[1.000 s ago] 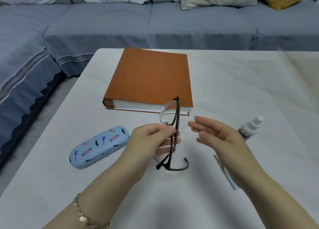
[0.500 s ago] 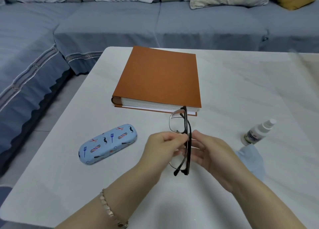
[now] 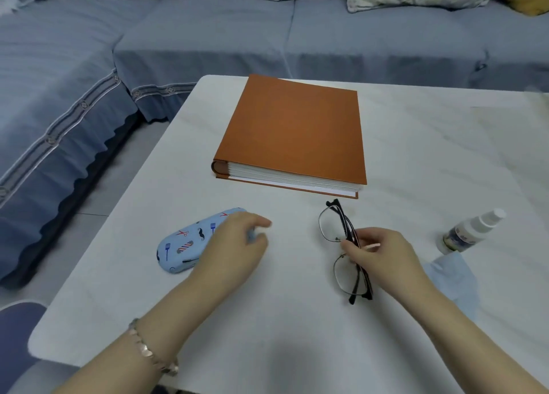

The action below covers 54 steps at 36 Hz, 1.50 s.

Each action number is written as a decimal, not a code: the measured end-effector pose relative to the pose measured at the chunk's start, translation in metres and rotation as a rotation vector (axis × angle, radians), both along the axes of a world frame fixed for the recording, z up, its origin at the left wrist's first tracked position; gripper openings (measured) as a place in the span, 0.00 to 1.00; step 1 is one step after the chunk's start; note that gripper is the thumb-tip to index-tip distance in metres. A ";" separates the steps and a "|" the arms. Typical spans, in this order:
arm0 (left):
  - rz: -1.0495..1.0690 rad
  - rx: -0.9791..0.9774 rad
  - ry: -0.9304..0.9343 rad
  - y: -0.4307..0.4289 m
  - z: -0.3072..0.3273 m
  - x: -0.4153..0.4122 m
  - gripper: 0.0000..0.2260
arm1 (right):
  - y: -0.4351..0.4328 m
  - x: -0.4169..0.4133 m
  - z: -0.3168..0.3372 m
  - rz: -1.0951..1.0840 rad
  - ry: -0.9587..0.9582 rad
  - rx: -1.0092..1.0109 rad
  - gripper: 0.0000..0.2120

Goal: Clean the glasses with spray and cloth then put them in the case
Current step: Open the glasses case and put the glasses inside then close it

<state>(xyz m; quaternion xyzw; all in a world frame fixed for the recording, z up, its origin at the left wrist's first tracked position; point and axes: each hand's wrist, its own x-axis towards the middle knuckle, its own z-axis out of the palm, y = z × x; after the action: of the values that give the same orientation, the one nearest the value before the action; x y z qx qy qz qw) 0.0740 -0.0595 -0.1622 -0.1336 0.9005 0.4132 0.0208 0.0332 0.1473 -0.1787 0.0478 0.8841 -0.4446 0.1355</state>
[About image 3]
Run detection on person's left hand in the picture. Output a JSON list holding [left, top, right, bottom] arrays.
[[188, 211, 273, 294]]

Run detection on person's right hand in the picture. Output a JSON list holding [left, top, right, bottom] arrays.
[[341, 228, 426, 299]]

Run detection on black thin-framed eyeglasses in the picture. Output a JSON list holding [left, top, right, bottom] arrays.
[[318, 199, 374, 306]]

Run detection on light blue patterned glasses case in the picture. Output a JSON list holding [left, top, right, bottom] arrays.
[[156, 208, 259, 275]]

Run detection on person's right forearm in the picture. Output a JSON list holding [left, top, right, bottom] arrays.
[[386, 278, 549, 394]]

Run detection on person's left forearm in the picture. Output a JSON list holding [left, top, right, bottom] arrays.
[[51, 271, 211, 394]]

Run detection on brown hardcover album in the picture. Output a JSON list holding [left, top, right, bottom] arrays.
[[211, 74, 368, 200]]

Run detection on small white spray bottle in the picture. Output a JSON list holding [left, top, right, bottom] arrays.
[[436, 208, 507, 255]]

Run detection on light blue cleaning cloth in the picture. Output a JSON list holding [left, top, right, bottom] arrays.
[[422, 252, 481, 322]]

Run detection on blue scalloped-trim sofa cover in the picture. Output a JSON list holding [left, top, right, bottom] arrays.
[[112, 0, 297, 124], [0, 0, 143, 289]]

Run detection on grey-blue fabric sofa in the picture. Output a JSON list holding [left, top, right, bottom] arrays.
[[0, 0, 549, 291]]

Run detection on dark blue chair seat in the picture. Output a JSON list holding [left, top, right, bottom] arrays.
[[0, 300, 49, 394]]

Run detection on rose gold link bracelet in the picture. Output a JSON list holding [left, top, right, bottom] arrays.
[[128, 318, 180, 377]]

